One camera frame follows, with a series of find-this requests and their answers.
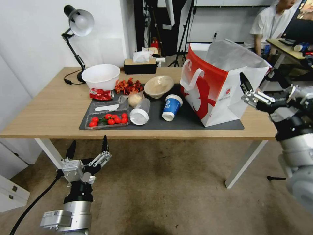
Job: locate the blue white paper cup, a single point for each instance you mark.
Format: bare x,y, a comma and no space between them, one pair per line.
171,107

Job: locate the black computer monitor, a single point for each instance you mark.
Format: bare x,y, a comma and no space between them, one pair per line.
298,22

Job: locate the wooden table with white legs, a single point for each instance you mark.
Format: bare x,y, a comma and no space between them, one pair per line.
56,107

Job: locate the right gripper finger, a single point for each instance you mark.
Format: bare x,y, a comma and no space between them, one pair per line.
294,91
247,84

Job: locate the person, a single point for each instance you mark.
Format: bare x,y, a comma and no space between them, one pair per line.
266,22

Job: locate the red white food delivery bag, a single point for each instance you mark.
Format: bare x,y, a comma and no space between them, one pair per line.
207,85

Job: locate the large white plastic bowl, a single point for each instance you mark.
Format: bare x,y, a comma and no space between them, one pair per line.
101,76

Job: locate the black desk lamp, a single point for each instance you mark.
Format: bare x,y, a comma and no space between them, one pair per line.
80,20

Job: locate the beige paper bowl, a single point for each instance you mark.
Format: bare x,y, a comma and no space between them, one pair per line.
157,87

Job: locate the blue drink can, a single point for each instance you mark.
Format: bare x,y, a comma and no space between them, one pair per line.
302,46

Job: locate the black floor object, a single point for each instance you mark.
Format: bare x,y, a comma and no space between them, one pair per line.
276,178

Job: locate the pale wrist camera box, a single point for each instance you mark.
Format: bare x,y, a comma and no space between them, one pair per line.
73,169

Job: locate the wooden office desk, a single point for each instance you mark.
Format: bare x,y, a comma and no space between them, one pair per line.
287,49

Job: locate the clear plastic cup with lid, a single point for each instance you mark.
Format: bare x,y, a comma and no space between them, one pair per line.
140,115

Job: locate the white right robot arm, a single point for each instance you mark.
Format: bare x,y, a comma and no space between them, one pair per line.
297,159

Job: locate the white storage cabinet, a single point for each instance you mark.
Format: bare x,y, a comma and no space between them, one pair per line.
12,176

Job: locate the red background object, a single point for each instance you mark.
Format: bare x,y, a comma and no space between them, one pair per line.
155,42

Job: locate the black tripod stand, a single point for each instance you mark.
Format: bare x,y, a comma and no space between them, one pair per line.
183,36

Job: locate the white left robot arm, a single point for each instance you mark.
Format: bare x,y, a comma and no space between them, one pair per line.
73,215

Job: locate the white tissue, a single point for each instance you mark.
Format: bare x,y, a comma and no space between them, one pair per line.
141,55

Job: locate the black tissue box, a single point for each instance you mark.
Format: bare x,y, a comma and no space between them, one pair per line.
140,67

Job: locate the red crumpled snack wrappers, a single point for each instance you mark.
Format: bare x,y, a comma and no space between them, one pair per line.
128,87

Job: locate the crushed red drink can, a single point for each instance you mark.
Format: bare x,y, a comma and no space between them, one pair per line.
100,94

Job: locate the clear plastic tomato tray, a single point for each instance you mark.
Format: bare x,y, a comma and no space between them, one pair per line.
105,126

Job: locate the dark grey table mat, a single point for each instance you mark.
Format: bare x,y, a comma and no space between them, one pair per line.
185,120

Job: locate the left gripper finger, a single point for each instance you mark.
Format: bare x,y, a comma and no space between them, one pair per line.
105,147
71,149

